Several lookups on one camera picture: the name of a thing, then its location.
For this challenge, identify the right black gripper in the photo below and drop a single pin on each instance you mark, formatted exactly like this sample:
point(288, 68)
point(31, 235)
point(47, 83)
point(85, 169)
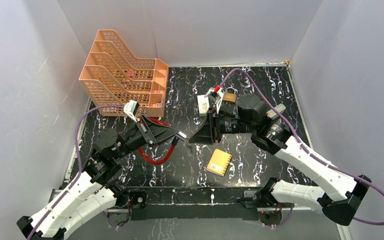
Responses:
point(210, 129)

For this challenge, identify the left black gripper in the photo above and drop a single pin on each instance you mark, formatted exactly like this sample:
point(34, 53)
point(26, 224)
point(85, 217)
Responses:
point(146, 130)

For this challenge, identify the red cable lock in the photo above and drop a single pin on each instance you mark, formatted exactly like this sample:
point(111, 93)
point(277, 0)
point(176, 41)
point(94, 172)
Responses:
point(159, 152)

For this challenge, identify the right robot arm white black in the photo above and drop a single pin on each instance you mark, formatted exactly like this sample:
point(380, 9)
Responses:
point(336, 195)

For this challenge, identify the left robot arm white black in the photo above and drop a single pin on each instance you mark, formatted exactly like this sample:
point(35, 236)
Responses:
point(94, 189)

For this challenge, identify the white green small box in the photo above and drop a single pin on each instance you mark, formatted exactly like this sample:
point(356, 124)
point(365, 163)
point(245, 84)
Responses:
point(203, 105)

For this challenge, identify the orange spiral notebook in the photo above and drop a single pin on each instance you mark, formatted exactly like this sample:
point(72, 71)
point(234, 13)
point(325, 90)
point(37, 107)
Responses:
point(219, 162)

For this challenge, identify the brass padlock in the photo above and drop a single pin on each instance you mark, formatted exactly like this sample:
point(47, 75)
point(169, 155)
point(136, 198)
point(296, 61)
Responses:
point(230, 95)

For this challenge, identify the orange plastic file rack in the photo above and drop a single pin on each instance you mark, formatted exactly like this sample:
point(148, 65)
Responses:
point(113, 75)

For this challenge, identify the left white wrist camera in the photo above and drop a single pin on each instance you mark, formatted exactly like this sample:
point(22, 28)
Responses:
point(131, 109)

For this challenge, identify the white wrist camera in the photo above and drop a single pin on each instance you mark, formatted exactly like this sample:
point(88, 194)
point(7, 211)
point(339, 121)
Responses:
point(131, 109)
point(216, 94)

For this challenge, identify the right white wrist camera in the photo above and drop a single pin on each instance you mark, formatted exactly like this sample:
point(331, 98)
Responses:
point(216, 94)

